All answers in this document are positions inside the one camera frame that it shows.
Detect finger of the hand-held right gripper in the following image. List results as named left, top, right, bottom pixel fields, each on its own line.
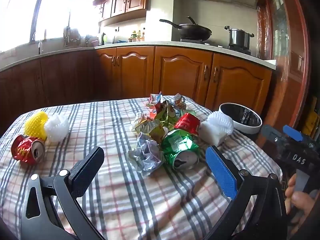
left=261, top=124, right=284, bottom=144
left=283, top=125, right=313, bottom=143

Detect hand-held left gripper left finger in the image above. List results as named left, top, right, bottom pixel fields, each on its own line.
left=20, top=146, right=105, bottom=240

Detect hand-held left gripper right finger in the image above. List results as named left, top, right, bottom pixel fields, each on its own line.
left=204, top=145, right=288, bottom=240

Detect white round waste bin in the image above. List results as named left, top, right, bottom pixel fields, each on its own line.
left=219, top=102, right=262, bottom=135

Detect green snack wrapper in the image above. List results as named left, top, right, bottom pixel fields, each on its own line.
left=154, top=101, right=183, bottom=128

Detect white printed wrapper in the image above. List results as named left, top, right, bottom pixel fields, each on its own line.
left=172, top=93, right=187, bottom=110

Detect person's right hand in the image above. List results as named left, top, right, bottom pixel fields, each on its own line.
left=285, top=174, right=320, bottom=227

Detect yellow box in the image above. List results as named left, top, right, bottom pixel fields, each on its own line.
left=301, top=97, right=319, bottom=140

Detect wooden door with glass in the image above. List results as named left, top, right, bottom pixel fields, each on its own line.
left=257, top=0, right=310, bottom=140

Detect white foam block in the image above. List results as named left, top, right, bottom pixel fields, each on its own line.
left=199, top=121, right=227, bottom=147

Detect plaid tablecloth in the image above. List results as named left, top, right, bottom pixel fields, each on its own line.
left=0, top=95, right=283, bottom=240

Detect white spiky ball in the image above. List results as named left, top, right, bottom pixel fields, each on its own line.
left=44, top=114, right=70, bottom=144

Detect white foam fruit net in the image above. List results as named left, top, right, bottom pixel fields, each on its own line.
left=207, top=112, right=234, bottom=137

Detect green crushed can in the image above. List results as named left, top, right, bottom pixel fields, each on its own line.
left=161, top=129, right=200, bottom=170

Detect red crushed can with gold print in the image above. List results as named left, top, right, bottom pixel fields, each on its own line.
left=11, top=134, right=46, bottom=166

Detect crumpled silver-blue wrapper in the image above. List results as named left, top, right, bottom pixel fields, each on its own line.
left=128, top=132, right=164, bottom=172

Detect yellow spiky ball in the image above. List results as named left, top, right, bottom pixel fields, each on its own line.
left=24, top=112, right=48, bottom=142

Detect crumpled white yellow wrapper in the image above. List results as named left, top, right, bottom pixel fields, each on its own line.
left=129, top=112, right=160, bottom=135

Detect yellow red snack wrapper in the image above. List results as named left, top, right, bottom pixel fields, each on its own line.
left=147, top=125, right=169, bottom=143

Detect gas stove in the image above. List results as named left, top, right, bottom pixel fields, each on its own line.
left=180, top=37, right=252, bottom=55

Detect colourful snack wrapper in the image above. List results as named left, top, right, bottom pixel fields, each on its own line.
left=146, top=92, right=163, bottom=108

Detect steel cooking pot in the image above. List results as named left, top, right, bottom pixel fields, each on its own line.
left=224, top=25, right=255, bottom=49

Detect wooden base cabinets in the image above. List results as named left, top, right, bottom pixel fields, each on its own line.
left=0, top=46, right=273, bottom=120

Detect black wok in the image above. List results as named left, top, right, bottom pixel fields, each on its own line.
left=159, top=16, right=212, bottom=42

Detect white kitchen countertop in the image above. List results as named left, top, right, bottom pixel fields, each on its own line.
left=0, top=41, right=277, bottom=72

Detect kitchen window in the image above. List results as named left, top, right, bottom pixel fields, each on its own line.
left=0, top=0, right=99, bottom=53

